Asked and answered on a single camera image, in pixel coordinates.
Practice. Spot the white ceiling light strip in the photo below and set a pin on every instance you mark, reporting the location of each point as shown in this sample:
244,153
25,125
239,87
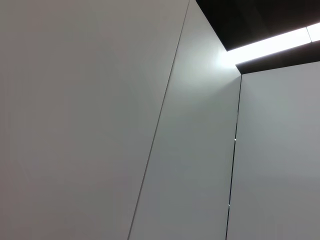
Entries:
315,31
262,45

